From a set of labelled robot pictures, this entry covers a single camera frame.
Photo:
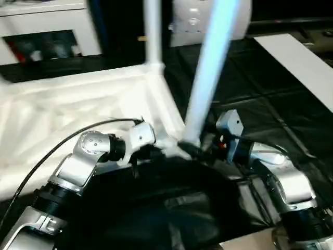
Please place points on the white plastic table leg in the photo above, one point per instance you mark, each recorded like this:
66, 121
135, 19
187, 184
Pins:
208, 78
4, 78
153, 31

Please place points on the white plastic table top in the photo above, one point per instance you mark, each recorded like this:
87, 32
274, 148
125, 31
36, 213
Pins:
52, 104

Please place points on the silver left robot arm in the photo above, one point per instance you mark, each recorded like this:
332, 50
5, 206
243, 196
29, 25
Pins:
78, 161

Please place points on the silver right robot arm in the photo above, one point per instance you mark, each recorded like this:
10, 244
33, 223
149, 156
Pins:
281, 177

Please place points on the black work mat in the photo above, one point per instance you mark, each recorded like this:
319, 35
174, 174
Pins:
260, 91

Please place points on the black metal stand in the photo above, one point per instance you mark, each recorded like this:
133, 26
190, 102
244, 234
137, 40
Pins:
277, 234

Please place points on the white flat board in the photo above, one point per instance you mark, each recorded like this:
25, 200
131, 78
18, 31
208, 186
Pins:
299, 65

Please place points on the black furniture with yellow label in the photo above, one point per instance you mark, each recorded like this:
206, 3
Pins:
122, 20

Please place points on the white glass-door cabinet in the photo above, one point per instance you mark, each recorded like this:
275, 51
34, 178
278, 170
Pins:
39, 20

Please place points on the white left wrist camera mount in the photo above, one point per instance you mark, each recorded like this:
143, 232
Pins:
138, 138

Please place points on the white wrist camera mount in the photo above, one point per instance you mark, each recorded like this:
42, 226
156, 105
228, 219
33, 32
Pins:
138, 138
231, 122

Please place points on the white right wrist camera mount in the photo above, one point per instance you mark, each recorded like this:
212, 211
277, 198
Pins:
231, 122

